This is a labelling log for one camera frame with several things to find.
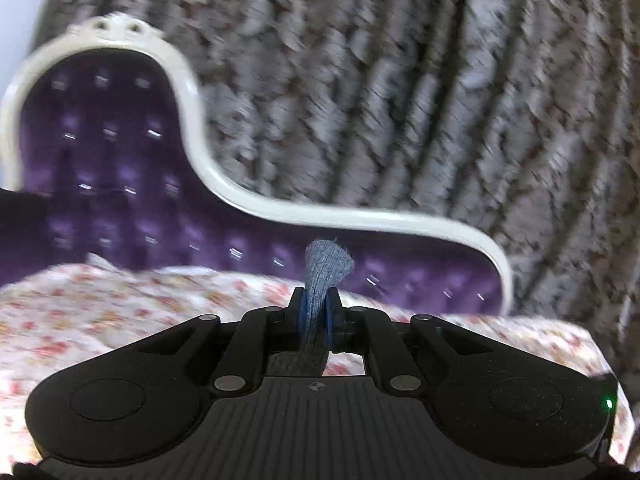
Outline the grey white striped cardigan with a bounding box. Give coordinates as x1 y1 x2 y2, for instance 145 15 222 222
267 240 354 377

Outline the floral bed sheet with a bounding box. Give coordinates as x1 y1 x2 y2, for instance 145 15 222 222
1 256 611 473

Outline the purple tufted white-framed headboard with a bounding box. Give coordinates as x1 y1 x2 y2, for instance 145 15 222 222
1 13 513 315

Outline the brown grey damask curtain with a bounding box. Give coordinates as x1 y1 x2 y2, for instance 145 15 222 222
36 0 639 382

